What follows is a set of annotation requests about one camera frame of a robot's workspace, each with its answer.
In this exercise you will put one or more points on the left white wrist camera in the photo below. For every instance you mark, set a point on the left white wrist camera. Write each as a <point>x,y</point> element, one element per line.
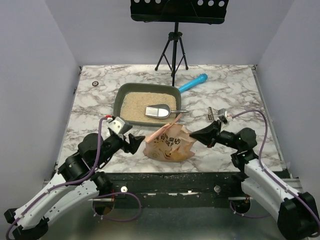
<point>118,125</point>

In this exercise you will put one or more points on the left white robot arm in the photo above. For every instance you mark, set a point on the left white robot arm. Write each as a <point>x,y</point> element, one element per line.
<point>78,179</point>

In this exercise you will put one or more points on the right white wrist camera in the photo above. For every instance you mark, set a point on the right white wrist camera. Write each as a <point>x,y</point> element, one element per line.
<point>224,116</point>

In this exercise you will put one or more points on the brown poker chip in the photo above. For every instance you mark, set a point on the brown poker chip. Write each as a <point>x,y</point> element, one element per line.
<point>95,83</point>

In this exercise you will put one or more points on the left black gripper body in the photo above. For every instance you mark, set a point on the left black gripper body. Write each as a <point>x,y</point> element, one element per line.
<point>113,145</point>

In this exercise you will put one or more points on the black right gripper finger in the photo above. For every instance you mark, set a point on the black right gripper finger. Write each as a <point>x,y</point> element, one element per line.
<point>213,128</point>
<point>204,137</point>

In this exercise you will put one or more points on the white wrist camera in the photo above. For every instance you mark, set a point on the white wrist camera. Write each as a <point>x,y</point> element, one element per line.
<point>118,125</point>
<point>224,116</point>

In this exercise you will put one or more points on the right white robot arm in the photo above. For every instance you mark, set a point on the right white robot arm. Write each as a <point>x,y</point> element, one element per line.
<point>295,212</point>

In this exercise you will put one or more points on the silver metal scoop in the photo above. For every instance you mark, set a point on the silver metal scoop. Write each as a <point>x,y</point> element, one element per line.
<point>161,111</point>

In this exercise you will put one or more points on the beige litter in box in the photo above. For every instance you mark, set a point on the beige litter in box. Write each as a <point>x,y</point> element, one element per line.
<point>134,106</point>

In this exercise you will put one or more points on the pink cat litter bag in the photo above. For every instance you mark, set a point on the pink cat litter bag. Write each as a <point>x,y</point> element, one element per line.
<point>171,143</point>

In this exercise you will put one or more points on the black music stand tripod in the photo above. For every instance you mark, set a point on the black music stand tripod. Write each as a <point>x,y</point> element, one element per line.
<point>210,12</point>

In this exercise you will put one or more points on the blue cylindrical flashlight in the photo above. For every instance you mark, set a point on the blue cylindrical flashlight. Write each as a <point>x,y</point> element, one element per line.
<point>202,78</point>

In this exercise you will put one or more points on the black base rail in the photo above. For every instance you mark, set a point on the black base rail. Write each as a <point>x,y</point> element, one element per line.
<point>178,190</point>

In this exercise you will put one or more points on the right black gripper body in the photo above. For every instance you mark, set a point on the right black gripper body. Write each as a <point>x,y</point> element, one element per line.
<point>214,134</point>

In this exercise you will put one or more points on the grey bag clip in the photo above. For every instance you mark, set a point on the grey bag clip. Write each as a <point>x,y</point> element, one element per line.
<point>210,115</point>

